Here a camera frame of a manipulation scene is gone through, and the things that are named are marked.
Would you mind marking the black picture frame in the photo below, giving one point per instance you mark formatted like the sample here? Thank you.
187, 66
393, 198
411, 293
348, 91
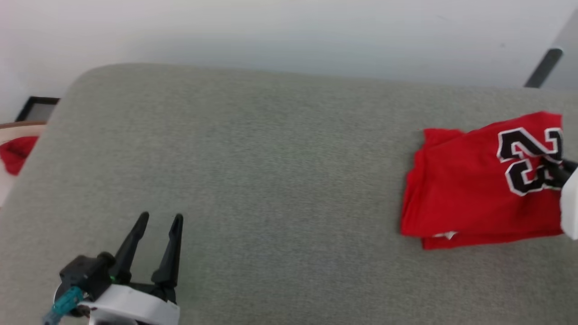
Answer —
38, 108

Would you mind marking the dark rounded door stop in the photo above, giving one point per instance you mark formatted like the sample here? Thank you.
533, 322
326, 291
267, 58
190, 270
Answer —
544, 67

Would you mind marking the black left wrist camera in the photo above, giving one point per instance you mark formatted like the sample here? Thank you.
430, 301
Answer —
86, 273

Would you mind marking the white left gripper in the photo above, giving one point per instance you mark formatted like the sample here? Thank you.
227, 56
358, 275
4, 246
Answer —
131, 304

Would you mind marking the light grey door panel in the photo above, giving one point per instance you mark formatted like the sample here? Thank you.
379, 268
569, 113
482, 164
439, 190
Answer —
566, 54

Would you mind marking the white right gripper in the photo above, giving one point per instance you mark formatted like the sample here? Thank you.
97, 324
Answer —
571, 207

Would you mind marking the red garment in basket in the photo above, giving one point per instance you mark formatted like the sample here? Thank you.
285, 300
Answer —
16, 153

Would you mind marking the white laundry basket brown rim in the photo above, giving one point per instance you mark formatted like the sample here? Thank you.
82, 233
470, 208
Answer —
9, 185

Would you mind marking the red and white jersey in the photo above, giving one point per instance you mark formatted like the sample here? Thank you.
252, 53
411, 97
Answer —
460, 189

